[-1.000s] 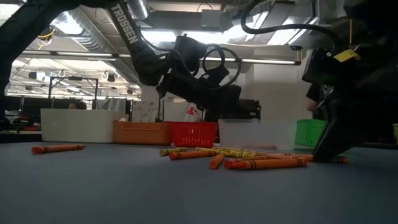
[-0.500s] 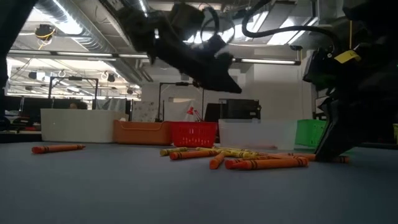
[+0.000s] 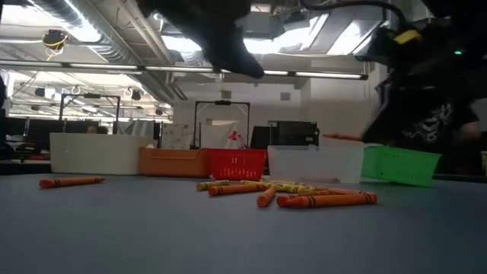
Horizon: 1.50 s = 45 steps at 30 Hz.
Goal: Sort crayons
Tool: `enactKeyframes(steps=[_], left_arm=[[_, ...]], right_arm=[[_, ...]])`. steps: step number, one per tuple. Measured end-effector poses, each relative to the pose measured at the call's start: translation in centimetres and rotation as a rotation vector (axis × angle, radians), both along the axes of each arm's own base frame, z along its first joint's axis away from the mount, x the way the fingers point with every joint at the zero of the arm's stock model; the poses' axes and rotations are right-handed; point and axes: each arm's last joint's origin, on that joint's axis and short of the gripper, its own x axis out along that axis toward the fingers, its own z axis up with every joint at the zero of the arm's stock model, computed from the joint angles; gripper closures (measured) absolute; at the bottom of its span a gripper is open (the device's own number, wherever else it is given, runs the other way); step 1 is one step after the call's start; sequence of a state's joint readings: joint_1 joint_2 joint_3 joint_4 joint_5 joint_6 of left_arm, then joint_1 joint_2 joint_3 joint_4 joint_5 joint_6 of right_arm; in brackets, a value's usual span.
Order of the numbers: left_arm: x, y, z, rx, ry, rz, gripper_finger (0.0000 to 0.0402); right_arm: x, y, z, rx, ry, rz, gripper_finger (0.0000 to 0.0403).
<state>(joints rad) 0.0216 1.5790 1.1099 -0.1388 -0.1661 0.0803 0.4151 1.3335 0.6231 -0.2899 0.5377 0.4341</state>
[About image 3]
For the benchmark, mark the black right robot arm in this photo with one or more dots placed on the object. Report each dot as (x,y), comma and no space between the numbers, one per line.
(437,57)

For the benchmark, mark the red plastic basket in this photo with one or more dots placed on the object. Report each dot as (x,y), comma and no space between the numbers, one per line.
(236,165)

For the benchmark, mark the patterned white board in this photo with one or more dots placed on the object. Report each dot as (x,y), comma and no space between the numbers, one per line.
(177,136)

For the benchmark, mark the green plastic basket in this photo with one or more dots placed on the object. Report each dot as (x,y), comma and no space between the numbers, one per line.
(399,167)

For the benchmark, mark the yellow crayon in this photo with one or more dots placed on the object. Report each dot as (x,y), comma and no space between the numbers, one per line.
(212,185)
(258,182)
(296,187)

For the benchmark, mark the grey ceiling unit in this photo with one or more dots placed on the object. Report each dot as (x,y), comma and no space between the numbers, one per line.
(263,23)

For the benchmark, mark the black frame stand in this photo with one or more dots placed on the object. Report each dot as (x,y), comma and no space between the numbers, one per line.
(91,96)
(222,102)

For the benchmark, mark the corrugated silver duct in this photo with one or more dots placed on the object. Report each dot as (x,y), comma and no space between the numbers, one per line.
(76,23)

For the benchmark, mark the red-orange crayon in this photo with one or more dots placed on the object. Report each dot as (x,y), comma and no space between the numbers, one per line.
(331,199)

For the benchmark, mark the long LED light bar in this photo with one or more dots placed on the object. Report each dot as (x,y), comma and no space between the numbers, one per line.
(171,69)

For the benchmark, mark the white plastic bin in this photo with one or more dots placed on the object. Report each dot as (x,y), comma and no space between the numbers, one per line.
(95,154)

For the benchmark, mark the clear plastic bin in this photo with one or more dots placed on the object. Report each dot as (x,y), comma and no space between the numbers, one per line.
(312,163)

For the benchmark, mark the orange plastic bin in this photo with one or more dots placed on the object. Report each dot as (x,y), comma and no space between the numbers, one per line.
(173,163)

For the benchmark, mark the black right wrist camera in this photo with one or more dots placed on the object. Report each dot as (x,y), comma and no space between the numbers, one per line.
(374,45)

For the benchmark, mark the yellow-green container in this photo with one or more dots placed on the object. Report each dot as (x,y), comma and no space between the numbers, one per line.
(484,163)

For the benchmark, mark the square wall vent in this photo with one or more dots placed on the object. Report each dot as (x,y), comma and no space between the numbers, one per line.
(285,96)
(226,94)

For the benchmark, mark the red desk lamp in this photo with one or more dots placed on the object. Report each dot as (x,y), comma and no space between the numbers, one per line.
(233,135)

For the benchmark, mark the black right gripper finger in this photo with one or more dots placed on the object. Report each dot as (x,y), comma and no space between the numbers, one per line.
(373,137)

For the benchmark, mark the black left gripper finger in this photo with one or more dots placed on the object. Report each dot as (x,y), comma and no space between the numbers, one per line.
(218,51)
(245,62)

